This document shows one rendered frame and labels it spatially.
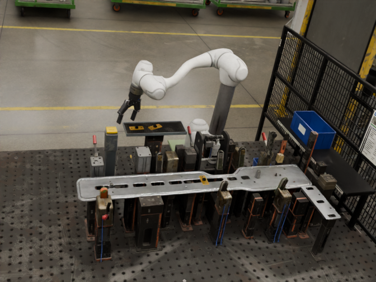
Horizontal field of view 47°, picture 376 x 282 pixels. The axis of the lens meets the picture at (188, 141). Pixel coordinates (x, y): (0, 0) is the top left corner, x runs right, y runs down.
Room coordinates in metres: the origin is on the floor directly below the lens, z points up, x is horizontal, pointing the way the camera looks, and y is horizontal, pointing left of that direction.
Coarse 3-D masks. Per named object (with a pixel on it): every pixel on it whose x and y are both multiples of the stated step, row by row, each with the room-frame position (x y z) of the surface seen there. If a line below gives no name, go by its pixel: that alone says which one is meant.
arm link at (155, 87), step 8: (200, 56) 2.68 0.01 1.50; (208, 56) 2.68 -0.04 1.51; (184, 64) 2.57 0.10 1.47; (192, 64) 2.61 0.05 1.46; (200, 64) 2.64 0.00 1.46; (208, 64) 2.67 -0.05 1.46; (176, 72) 2.48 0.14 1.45; (184, 72) 2.50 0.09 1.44; (144, 80) 2.33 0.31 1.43; (152, 80) 2.31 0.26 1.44; (160, 80) 2.33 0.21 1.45; (168, 80) 2.38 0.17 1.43; (176, 80) 2.41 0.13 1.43; (144, 88) 2.29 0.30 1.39; (152, 88) 2.26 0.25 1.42; (160, 88) 2.26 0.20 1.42; (152, 96) 2.25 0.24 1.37; (160, 96) 2.26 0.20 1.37
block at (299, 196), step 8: (296, 192) 2.09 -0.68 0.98; (296, 200) 2.03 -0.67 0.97; (304, 200) 2.02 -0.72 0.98; (296, 208) 2.01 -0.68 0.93; (304, 208) 2.02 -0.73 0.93; (288, 216) 2.06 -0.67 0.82; (296, 216) 2.01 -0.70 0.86; (288, 224) 2.03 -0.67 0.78; (296, 224) 2.02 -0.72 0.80; (288, 232) 2.01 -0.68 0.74; (296, 232) 2.02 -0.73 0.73
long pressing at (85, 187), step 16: (112, 176) 1.93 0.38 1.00; (128, 176) 1.95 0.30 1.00; (144, 176) 1.98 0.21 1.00; (160, 176) 2.00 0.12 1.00; (176, 176) 2.03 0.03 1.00; (192, 176) 2.05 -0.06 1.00; (208, 176) 2.08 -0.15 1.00; (224, 176) 2.11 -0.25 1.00; (240, 176) 2.13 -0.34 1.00; (272, 176) 2.19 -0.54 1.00; (288, 176) 2.21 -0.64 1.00; (304, 176) 2.24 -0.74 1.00; (80, 192) 1.76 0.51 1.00; (96, 192) 1.78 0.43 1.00; (112, 192) 1.80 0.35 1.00; (128, 192) 1.82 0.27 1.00; (144, 192) 1.84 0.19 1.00; (160, 192) 1.86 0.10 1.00; (176, 192) 1.89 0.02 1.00; (192, 192) 1.91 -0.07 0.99
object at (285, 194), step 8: (280, 192) 1.98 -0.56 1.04; (288, 192) 1.98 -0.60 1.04; (280, 200) 1.96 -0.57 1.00; (288, 200) 1.95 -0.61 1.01; (272, 208) 2.01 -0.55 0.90; (280, 208) 1.94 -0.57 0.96; (288, 208) 1.95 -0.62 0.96; (272, 216) 1.99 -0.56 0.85; (280, 216) 1.96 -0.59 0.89; (272, 224) 1.97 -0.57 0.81; (280, 224) 1.95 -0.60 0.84; (264, 232) 2.01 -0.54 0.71; (272, 232) 1.95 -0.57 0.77; (280, 232) 1.95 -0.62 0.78; (272, 240) 1.94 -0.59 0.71
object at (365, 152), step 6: (372, 114) 2.40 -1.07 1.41; (372, 120) 2.39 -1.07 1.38; (366, 126) 2.41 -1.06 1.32; (372, 126) 2.37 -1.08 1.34; (366, 132) 2.39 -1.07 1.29; (372, 132) 2.35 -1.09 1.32; (372, 138) 2.34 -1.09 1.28; (360, 144) 2.40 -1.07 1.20; (366, 144) 2.36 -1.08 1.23; (372, 144) 2.32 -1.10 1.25; (366, 150) 2.34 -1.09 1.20; (372, 150) 2.30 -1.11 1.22; (366, 156) 2.32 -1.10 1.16; (372, 156) 2.29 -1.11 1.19; (372, 162) 2.27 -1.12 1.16
